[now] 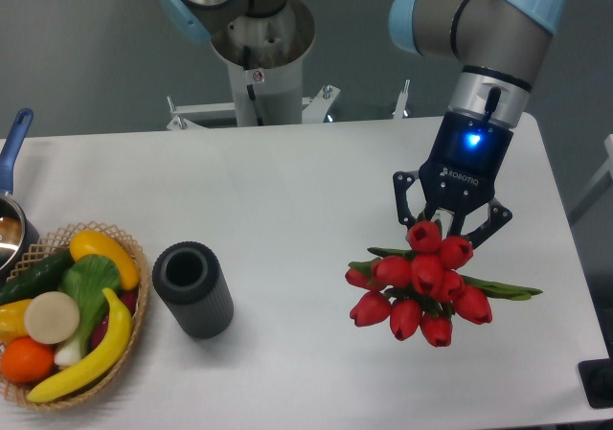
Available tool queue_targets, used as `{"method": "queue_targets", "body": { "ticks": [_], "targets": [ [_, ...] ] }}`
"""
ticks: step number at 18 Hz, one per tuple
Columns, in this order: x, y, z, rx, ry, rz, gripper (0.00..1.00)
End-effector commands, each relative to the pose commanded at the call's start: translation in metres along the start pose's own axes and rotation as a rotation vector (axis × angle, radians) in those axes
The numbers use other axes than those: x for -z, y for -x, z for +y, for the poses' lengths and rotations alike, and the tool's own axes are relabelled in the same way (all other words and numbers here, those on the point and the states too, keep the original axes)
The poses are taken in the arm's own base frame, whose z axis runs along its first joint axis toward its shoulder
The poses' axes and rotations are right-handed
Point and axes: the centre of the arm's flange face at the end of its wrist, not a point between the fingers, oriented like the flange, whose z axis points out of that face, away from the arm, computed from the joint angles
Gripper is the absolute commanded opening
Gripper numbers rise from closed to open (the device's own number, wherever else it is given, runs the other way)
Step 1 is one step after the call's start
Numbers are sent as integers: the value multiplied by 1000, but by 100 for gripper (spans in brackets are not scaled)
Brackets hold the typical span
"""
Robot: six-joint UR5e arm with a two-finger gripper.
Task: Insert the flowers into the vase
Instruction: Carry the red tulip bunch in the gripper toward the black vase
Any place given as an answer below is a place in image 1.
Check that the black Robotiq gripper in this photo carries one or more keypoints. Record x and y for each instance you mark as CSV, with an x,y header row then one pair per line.
x,y
458,176

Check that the red tulip bouquet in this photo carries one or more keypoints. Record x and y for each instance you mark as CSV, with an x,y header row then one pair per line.
x,y
421,288

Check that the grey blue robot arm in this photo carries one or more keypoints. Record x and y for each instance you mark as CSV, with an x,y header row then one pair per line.
x,y
501,45

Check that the dark grey ribbed vase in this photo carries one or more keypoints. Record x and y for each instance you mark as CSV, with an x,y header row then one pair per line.
x,y
188,278

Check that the black device at table edge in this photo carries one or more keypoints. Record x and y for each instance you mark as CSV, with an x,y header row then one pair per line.
x,y
596,378

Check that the purple red vegetable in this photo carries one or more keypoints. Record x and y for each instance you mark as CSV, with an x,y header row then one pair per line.
x,y
129,299

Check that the yellow squash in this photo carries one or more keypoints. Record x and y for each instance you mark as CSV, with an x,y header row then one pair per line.
x,y
91,242

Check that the green bok choy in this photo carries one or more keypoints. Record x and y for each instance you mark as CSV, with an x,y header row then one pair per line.
x,y
84,282

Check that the yellow banana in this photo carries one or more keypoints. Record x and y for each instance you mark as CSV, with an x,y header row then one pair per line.
x,y
94,364

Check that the woven wicker basket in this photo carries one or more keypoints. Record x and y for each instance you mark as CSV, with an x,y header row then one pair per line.
x,y
51,244

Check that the green cucumber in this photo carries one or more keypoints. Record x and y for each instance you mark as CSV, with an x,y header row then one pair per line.
x,y
43,276

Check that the beige round slice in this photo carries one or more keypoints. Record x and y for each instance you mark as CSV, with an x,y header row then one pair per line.
x,y
51,317

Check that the orange fruit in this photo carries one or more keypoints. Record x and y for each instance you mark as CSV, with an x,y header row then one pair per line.
x,y
27,361

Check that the yellow bell pepper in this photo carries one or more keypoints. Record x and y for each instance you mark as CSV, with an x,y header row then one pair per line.
x,y
12,321

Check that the white frame at right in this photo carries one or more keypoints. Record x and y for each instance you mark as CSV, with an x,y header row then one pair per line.
x,y
599,183

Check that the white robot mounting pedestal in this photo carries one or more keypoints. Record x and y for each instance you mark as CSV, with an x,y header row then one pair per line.
x,y
264,59

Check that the blue handled saucepan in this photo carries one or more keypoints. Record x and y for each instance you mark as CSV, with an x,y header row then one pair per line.
x,y
17,232

